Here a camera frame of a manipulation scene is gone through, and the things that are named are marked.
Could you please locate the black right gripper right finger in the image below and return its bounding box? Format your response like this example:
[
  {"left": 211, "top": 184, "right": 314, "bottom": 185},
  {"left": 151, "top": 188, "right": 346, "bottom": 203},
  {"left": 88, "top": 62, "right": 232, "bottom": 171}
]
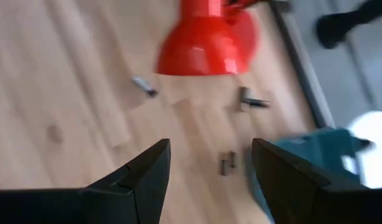
[{"left": 251, "top": 138, "right": 382, "bottom": 224}]

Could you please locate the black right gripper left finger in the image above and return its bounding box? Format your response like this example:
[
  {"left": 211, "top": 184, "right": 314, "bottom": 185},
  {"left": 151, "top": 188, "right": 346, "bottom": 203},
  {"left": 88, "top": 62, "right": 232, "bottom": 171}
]
[{"left": 0, "top": 138, "right": 172, "bottom": 224}]

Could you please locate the blue plastic bin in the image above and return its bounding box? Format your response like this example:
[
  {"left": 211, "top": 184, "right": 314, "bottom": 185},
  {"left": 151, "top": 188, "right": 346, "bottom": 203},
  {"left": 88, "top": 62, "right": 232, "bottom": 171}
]
[{"left": 245, "top": 126, "right": 374, "bottom": 224}]

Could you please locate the grey purple battery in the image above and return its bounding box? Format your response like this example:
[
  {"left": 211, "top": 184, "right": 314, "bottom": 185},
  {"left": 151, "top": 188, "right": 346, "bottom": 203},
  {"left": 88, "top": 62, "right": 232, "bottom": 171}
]
[
  {"left": 238, "top": 86, "right": 251, "bottom": 112},
  {"left": 131, "top": 76, "right": 159, "bottom": 98}
]

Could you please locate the white round table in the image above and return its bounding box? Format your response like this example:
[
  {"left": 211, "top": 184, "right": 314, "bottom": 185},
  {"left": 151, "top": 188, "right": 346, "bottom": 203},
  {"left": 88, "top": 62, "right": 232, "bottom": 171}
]
[{"left": 342, "top": 110, "right": 382, "bottom": 190}]

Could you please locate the black pole stand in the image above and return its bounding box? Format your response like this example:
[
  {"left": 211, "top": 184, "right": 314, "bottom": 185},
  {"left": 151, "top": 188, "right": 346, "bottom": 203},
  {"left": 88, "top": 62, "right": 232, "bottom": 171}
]
[{"left": 315, "top": 0, "right": 382, "bottom": 50}]

